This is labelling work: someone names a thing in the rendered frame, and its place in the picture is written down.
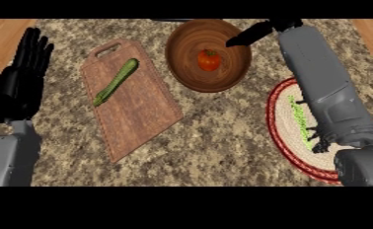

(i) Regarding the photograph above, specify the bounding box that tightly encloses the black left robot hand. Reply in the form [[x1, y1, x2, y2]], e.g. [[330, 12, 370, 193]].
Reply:
[[0, 27, 56, 124]]

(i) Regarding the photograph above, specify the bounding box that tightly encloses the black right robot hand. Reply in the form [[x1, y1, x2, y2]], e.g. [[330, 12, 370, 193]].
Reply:
[[224, 18, 305, 48]]

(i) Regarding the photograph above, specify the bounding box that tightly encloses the brown wooden bowl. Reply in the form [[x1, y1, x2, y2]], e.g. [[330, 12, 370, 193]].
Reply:
[[165, 19, 254, 94]]

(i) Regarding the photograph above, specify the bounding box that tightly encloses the red tomato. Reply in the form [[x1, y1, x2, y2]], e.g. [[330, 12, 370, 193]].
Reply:
[[196, 48, 221, 72]]

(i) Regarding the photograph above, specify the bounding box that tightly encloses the round red-rimmed woven placemat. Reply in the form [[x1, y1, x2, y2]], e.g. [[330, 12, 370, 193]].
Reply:
[[266, 77, 361, 186]]

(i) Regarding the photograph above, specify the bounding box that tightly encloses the green cucumber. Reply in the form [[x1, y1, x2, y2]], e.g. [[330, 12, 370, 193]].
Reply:
[[92, 57, 142, 108]]

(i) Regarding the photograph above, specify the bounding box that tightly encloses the brown wooden cutting board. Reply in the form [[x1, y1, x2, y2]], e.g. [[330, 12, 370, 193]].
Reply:
[[78, 38, 186, 164]]

